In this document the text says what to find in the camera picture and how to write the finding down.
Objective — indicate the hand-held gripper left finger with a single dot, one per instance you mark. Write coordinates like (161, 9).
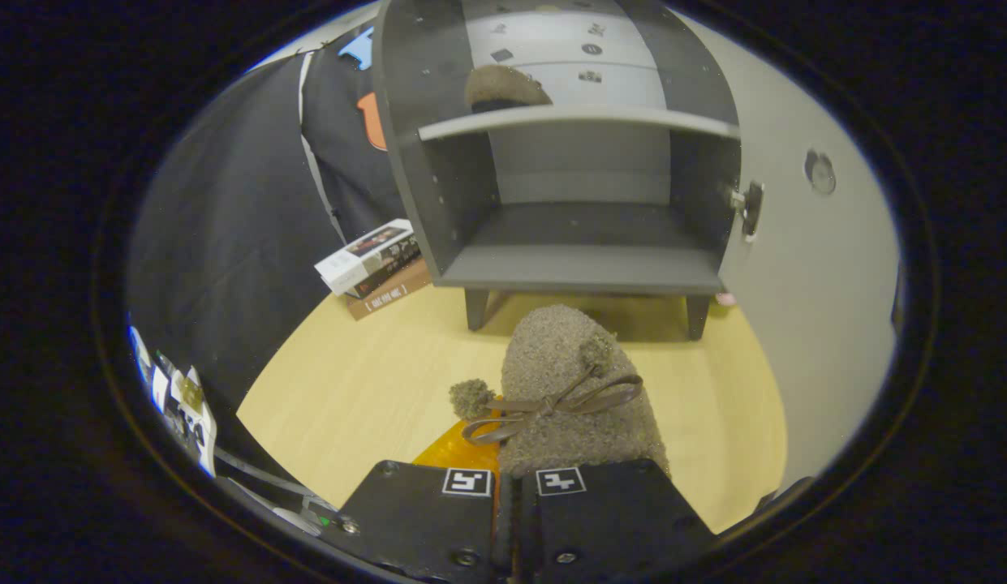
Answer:
(422, 519)

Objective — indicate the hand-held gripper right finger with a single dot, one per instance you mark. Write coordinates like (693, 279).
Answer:
(608, 519)

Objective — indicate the brown fuzzy shoe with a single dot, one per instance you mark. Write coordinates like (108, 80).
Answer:
(503, 85)
(568, 422)

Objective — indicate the grey shoe cabinet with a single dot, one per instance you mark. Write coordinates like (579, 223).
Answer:
(584, 268)

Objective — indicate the brown book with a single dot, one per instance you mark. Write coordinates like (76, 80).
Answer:
(389, 298)

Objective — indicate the cluttered white side table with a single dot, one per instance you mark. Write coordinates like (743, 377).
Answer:
(191, 422)

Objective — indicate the black book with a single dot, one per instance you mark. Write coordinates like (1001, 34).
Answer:
(402, 264)

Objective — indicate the black backdrop cloth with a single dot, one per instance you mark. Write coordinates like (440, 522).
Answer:
(227, 227)

